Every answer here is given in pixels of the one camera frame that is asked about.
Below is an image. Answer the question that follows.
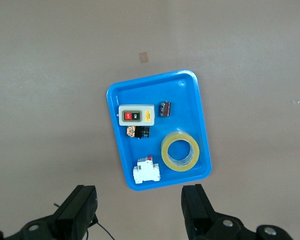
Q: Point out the white plastic connector block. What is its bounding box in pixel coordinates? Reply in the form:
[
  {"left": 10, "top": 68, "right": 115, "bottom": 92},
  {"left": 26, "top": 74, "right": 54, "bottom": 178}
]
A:
[{"left": 132, "top": 154, "right": 162, "bottom": 185}]

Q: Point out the grey on-off switch box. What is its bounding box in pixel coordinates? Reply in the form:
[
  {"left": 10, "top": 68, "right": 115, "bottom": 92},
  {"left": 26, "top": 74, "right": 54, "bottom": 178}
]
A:
[{"left": 118, "top": 104, "right": 156, "bottom": 127}]

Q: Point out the thin black left gripper wire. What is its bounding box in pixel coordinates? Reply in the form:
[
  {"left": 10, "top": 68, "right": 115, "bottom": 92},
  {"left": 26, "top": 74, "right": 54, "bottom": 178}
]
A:
[{"left": 89, "top": 216, "right": 115, "bottom": 240}]

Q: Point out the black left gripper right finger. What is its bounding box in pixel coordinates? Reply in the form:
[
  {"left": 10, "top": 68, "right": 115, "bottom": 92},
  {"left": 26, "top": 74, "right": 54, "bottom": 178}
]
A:
[{"left": 180, "top": 184, "right": 295, "bottom": 240}]

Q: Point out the small clear tape patch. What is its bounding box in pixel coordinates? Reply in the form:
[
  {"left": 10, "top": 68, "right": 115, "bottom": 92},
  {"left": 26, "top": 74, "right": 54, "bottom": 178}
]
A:
[{"left": 137, "top": 51, "right": 150, "bottom": 64}]

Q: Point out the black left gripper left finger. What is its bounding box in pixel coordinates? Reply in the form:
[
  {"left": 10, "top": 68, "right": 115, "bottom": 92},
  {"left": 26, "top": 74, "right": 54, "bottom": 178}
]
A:
[{"left": 0, "top": 184, "right": 99, "bottom": 240}]

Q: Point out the black orange push button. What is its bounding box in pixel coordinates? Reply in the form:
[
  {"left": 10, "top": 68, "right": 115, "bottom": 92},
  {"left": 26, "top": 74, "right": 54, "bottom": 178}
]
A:
[{"left": 126, "top": 125, "right": 151, "bottom": 140}]

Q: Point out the yellow clear tape roll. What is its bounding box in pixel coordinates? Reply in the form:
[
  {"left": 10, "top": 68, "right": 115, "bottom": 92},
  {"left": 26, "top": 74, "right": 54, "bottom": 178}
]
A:
[{"left": 160, "top": 130, "right": 200, "bottom": 173}]

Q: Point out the blue plastic tray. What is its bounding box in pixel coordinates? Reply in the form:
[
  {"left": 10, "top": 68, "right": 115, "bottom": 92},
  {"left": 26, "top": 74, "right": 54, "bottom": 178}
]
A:
[{"left": 105, "top": 69, "right": 213, "bottom": 192}]

